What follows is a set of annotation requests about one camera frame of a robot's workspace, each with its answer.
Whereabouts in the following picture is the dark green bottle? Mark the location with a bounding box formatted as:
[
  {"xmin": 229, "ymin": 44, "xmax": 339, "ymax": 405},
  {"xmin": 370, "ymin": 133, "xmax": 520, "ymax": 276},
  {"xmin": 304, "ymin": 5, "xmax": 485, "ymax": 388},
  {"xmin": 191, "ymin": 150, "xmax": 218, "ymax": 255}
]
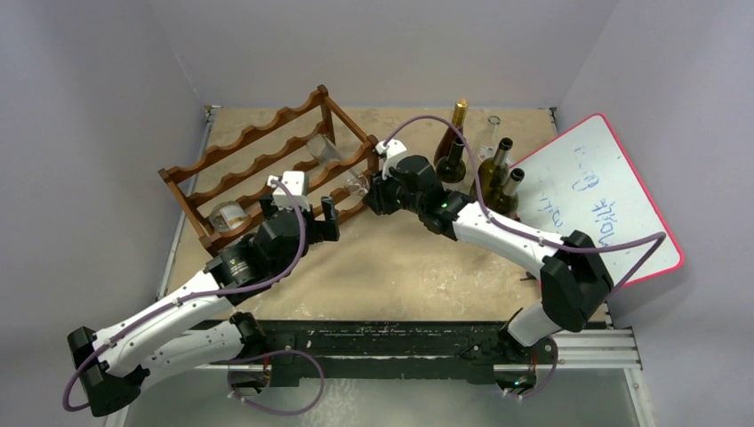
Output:
[{"xmin": 470, "ymin": 137, "xmax": 514, "ymax": 200}]

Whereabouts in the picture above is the clear glass wine bottle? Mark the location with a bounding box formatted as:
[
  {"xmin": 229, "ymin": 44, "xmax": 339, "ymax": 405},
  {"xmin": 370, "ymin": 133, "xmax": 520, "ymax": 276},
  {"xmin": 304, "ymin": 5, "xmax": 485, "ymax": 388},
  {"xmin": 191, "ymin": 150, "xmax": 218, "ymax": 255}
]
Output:
[{"xmin": 472, "ymin": 115, "xmax": 501, "ymax": 166}]

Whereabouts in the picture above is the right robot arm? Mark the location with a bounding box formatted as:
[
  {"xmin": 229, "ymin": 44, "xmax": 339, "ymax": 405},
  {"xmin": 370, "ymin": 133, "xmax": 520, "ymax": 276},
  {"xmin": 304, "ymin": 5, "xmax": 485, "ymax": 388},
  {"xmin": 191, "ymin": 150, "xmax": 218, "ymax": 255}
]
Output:
[{"xmin": 364, "ymin": 155, "xmax": 614, "ymax": 362}]

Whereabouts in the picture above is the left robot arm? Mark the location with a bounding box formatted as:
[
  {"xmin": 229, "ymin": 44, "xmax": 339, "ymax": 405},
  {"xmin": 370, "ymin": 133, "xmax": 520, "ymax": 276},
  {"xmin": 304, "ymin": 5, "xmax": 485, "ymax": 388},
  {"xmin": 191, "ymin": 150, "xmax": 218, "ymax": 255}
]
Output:
[{"xmin": 62, "ymin": 195, "xmax": 340, "ymax": 417}]

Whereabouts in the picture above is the short clear glass in rack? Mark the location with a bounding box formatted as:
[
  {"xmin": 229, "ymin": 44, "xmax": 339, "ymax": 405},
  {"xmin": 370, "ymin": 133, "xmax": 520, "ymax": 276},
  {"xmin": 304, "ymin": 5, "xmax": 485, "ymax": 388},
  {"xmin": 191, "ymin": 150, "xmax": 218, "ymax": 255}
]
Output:
[{"xmin": 209, "ymin": 201, "xmax": 250, "ymax": 232}]

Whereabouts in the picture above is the wooden wine rack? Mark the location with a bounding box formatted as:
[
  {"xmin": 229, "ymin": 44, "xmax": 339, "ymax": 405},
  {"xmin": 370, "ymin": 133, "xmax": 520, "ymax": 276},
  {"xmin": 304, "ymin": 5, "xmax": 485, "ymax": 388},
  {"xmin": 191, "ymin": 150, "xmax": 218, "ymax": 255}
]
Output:
[{"xmin": 158, "ymin": 85, "xmax": 379, "ymax": 256}]

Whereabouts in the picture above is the pink-framed whiteboard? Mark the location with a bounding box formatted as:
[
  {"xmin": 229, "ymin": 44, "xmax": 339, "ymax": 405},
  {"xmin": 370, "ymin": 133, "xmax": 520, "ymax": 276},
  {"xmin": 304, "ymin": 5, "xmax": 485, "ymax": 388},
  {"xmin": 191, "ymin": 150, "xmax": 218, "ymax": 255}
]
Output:
[{"xmin": 517, "ymin": 113, "xmax": 685, "ymax": 284}]

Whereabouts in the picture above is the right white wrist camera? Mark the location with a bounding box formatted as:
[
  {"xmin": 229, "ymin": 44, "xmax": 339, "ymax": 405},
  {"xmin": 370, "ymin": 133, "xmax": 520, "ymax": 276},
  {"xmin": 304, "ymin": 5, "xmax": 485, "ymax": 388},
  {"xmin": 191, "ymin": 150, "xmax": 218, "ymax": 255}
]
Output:
[{"xmin": 375, "ymin": 139, "xmax": 408, "ymax": 180}]

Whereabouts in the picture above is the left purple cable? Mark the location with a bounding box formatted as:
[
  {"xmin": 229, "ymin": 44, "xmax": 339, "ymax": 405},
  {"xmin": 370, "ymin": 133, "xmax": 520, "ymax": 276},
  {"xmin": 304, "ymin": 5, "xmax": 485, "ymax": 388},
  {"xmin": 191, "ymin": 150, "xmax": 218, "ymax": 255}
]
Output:
[{"xmin": 61, "ymin": 179, "xmax": 309, "ymax": 413}]

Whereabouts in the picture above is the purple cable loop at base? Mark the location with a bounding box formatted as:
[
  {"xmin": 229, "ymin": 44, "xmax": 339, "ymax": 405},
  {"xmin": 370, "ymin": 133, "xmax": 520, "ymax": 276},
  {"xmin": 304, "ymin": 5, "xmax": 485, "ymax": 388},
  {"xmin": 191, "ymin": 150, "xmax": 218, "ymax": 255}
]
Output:
[{"xmin": 226, "ymin": 347, "xmax": 325, "ymax": 415}]

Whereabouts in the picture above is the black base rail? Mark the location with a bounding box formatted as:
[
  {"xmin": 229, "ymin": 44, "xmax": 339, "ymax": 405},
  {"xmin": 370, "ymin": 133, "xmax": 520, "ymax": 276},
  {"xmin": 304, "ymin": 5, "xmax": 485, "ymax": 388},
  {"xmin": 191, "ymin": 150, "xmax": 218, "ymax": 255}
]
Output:
[{"xmin": 188, "ymin": 318, "xmax": 640, "ymax": 387}]

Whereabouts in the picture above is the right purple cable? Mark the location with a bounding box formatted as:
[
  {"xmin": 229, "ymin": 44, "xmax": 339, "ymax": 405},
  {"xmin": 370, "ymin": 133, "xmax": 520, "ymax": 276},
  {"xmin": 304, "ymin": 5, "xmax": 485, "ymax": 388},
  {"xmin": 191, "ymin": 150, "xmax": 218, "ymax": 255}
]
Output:
[{"xmin": 382, "ymin": 115, "xmax": 667, "ymax": 402}]

